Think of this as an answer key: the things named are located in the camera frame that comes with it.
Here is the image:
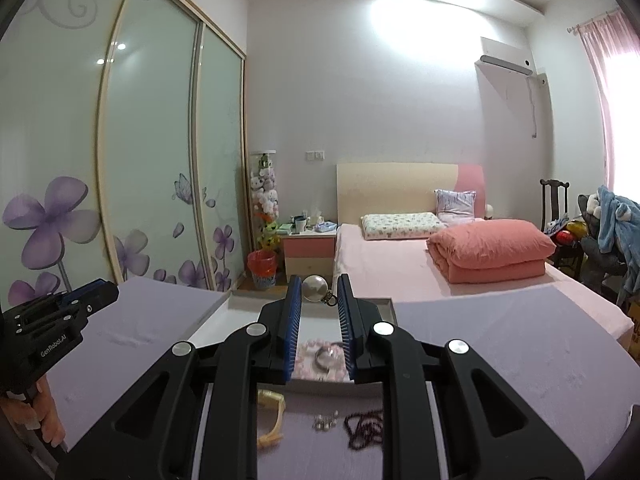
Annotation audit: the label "bed with pink sheet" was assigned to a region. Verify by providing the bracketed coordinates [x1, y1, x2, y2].
[332, 222, 633, 346]

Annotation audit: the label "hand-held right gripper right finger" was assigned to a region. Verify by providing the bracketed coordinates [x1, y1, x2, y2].
[336, 274, 586, 480]

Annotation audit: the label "grey cardboard tray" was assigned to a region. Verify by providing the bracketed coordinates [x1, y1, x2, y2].
[187, 294, 398, 396]

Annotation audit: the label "pink nightstand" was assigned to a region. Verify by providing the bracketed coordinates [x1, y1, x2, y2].
[280, 222, 337, 281]

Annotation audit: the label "silver bangle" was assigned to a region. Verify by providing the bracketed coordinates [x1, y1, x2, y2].
[314, 345, 346, 376]

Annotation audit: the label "lilac pillow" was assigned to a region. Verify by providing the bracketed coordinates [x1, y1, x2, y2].
[434, 189, 477, 222]

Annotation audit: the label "red and yellow toys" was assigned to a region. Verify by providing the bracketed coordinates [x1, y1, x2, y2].
[547, 217, 591, 246]

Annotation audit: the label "pink curtain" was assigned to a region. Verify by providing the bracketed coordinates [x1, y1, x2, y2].
[575, 10, 640, 196]

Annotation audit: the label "blue plush garment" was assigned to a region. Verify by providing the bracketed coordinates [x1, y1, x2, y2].
[595, 185, 640, 286]

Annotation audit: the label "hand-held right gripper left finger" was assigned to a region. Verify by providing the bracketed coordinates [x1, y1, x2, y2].
[55, 274, 304, 480]

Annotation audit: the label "lilac tablecloth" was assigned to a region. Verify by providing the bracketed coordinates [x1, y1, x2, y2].
[30, 275, 640, 480]

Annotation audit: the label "pink crystal bracelet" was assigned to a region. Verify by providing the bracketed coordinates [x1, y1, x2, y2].
[295, 340, 351, 383]

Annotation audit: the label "frosted floral wardrobe door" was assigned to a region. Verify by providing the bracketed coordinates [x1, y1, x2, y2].
[97, 0, 206, 286]
[0, 0, 141, 311]
[192, 22, 251, 293]

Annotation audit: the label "grey chair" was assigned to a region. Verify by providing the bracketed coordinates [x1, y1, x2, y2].
[577, 195, 640, 306]

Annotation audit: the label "red trash bin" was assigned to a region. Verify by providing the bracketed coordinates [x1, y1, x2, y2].
[246, 250, 278, 290]

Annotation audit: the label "clear tube of plush toys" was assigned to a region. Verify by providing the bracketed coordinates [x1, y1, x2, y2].
[250, 150, 280, 253]

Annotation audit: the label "dark red bead necklace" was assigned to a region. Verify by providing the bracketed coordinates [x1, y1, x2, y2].
[345, 409, 383, 453]

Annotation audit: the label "folded pink duvet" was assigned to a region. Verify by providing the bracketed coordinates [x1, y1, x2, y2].
[426, 218, 557, 285]

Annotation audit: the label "round silver case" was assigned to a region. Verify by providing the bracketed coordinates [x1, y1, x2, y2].
[301, 275, 337, 307]

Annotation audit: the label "air conditioner cable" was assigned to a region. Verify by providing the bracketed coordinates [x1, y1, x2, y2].
[527, 77, 538, 139]

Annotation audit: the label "yellow box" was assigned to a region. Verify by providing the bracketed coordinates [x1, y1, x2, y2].
[627, 300, 640, 356]

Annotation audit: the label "yellow green plush toy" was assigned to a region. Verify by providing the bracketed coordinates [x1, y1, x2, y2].
[257, 220, 281, 252]

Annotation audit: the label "person's left hand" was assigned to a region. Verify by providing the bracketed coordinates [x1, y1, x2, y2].
[0, 375, 67, 453]

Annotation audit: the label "curtain rod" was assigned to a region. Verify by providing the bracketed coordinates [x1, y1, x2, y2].
[566, 7, 623, 36]

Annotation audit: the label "white printed pillow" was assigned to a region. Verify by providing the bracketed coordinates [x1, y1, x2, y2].
[361, 211, 446, 241]

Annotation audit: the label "white air conditioner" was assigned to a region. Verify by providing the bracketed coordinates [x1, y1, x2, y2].
[475, 36, 533, 77]

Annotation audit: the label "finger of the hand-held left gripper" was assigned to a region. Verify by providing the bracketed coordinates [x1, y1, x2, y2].
[60, 280, 118, 307]
[62, 287, 122, 319]

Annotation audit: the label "dark wooden chair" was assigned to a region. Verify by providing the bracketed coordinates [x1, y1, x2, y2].
[539, 178, 583, 273]

